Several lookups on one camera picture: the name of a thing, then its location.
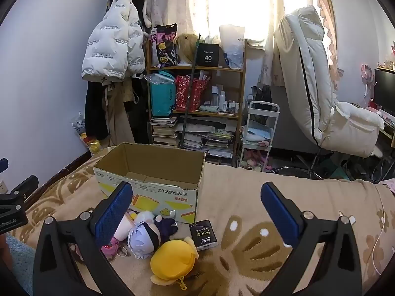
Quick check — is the white plastic bag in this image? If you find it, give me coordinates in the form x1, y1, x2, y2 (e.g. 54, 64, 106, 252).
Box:
219, 25, 246, 70

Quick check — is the white puffer jacket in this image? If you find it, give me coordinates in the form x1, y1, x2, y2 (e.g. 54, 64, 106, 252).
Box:
81, 0, 147, 82

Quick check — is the wooden shelf unit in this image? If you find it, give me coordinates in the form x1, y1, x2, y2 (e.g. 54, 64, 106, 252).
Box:
146, 37, 247, 167

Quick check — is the blonde wig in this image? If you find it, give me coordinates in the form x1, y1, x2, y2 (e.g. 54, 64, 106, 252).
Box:
176, 33, 199, 67

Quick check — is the black hanging coat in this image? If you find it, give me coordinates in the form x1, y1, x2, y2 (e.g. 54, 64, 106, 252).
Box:
85, 80, 109, 141

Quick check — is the pink desk fan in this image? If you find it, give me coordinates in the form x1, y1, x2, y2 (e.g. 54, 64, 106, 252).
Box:
360, 64, 375, 100

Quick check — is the printed tote bag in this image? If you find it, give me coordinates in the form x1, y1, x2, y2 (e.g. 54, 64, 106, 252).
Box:
150, 23, 179, 68

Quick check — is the black pole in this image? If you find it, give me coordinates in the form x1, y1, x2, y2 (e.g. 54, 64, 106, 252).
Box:
180, 34, 202, 150

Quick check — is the black bag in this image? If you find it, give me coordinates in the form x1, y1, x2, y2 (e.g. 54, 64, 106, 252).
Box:
251, 85, 277, 111

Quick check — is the pink swirl plush toy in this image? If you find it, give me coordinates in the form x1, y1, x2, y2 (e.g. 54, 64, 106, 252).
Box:
116, 211, 139, 242

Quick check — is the plastic bag of toys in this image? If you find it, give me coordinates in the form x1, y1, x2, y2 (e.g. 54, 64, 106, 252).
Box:
72, 115, 102, 157

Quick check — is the stack of books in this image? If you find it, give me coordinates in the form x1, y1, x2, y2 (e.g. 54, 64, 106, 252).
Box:
150, 116, 179, 147

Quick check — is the red patterned bag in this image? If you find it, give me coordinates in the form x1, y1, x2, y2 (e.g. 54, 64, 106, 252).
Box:
175, 75, 209, 113

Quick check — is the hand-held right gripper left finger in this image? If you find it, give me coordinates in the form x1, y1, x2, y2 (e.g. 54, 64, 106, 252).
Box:
32, 181, 135, 296

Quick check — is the pile of magazines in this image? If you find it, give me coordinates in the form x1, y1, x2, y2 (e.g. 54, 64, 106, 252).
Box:
176, 123, 235, 161

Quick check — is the pale floral curtain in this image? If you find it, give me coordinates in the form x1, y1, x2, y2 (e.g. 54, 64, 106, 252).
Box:
146, 0, 199, 39

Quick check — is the teal bag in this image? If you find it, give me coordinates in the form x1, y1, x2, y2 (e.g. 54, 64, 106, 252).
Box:
150, 71, 177, 118

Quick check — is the group of cosmetic bottles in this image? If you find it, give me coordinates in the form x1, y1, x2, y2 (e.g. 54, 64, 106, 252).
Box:
211, 85, 241, 113

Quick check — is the white padded chair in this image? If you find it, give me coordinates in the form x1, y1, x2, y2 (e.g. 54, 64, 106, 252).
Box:
273, 5, 386, 180

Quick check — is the light blue knit cloth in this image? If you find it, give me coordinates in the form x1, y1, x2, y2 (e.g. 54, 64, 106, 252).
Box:
5, 234, 35, 295

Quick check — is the white-haired plush doll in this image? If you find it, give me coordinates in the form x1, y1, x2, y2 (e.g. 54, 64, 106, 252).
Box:
127, 211, 179, 259

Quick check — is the black monitor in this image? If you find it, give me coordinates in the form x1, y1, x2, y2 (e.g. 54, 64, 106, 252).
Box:
373, 68, 395, 117

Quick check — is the pink frilled curtain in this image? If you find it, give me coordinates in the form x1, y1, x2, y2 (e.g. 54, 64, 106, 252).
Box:
312, 0, 345, 92

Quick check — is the black tissue pack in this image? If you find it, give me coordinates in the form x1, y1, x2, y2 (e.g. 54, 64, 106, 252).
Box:
189, 220, 218, 251

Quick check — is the yellow plush toy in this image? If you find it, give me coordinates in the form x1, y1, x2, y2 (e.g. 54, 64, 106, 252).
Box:
150, 236, 199, 290

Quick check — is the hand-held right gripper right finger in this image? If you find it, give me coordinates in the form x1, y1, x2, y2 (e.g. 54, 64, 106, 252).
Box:
260, 182, 363, 296

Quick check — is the black cardboard box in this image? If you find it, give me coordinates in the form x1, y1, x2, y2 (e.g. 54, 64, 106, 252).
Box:
195, 43, 220, 68

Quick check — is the white cable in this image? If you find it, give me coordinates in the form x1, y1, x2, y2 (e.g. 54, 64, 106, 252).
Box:
371, 187, 390, 277

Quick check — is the beige floral blanket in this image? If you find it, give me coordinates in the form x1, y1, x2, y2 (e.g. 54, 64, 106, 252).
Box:
25, 148, 395, 296

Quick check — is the beige hanging coat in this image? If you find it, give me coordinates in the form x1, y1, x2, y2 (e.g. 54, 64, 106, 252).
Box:
102, 80, 137, 149

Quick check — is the white trolley cart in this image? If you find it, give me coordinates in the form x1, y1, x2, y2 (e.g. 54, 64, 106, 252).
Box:
238, 100, 280, 172

